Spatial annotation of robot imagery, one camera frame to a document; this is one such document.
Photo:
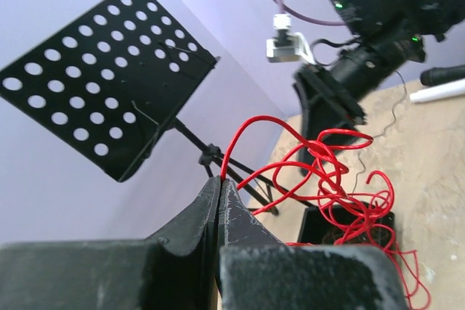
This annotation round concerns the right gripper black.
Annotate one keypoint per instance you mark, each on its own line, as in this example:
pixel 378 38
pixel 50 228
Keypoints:
pixel 330 92

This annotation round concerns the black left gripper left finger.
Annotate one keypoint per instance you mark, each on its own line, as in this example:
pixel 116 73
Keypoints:
pixel 171 269

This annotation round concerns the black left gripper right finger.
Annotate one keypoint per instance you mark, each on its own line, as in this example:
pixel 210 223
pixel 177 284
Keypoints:
pixel 258 271

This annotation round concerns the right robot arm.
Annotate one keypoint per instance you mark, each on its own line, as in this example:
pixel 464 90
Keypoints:
pixel 387 34

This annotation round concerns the black cylinder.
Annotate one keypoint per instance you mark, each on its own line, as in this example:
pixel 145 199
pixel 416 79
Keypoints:
pixel 439 76

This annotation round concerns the white cylinder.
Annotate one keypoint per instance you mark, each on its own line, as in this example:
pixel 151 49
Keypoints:
pixel 444 91

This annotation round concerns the black music stand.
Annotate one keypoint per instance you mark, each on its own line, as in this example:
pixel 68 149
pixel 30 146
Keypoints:
pixel 112 82

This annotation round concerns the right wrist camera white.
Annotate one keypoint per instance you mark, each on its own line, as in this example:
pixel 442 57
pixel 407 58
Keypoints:
pixel 285 45

